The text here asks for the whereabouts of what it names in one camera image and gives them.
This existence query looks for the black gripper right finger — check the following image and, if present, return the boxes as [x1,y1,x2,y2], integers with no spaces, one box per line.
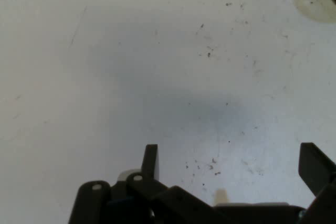
[299,142,336,224]

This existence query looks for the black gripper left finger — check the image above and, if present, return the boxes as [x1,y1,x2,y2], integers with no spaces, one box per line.
[68,144,218,224]

